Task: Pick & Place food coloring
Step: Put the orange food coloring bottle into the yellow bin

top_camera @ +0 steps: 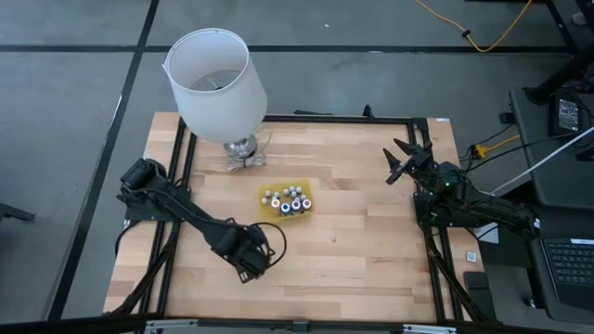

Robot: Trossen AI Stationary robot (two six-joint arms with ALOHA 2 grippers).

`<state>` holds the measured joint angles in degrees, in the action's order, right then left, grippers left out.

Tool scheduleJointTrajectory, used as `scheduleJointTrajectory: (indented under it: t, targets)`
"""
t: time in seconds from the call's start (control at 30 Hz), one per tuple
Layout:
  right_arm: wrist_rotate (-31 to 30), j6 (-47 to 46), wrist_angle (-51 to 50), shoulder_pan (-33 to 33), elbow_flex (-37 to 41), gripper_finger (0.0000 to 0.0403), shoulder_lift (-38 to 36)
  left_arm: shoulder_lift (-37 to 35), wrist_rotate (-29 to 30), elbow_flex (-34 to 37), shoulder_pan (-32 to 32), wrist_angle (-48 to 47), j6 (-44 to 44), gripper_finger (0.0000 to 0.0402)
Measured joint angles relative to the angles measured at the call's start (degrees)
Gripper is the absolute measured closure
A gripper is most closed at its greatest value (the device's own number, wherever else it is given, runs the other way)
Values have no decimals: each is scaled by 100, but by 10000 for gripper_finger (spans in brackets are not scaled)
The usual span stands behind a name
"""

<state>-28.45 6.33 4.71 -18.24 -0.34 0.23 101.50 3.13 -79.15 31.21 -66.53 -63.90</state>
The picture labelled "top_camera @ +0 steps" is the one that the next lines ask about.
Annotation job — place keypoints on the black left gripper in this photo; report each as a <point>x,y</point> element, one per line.
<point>243,248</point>

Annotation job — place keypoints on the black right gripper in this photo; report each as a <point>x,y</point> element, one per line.
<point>441,174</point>

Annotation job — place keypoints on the yellow translucent plastic bin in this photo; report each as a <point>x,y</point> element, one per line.
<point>278,218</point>

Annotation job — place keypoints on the large blue food coloring bottle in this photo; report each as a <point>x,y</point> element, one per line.
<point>285,208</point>

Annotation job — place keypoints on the large violet food coloring bottle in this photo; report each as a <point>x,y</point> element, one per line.
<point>296,204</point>

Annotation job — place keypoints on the large pink food coloring bottle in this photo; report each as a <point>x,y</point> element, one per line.
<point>306,203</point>

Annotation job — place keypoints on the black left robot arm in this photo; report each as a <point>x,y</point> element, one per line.
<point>195,218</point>

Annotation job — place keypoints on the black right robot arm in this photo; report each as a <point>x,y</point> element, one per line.
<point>492,209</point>

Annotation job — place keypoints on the small white tag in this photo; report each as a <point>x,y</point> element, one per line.
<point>471,257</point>

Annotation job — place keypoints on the white rod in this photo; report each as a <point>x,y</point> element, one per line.
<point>533,165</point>

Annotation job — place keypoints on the black rectangular object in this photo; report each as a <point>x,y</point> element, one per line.
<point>478,287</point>

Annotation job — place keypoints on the black side desk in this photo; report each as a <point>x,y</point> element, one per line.
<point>557,181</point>

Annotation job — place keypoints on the silver lamp with white shade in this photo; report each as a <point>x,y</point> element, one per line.
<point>218,111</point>

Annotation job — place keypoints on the black power supply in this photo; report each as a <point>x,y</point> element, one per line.
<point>568,113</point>

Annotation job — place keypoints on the black computer desk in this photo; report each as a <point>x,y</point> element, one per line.
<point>533,278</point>

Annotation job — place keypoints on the black keyboard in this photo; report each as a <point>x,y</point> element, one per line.
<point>571,269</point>

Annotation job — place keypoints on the person's shoe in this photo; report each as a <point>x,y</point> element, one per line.
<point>580,18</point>

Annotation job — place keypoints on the black floor stand leg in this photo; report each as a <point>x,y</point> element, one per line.
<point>14,213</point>

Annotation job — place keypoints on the black camera rig bar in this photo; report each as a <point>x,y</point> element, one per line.
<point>69,325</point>

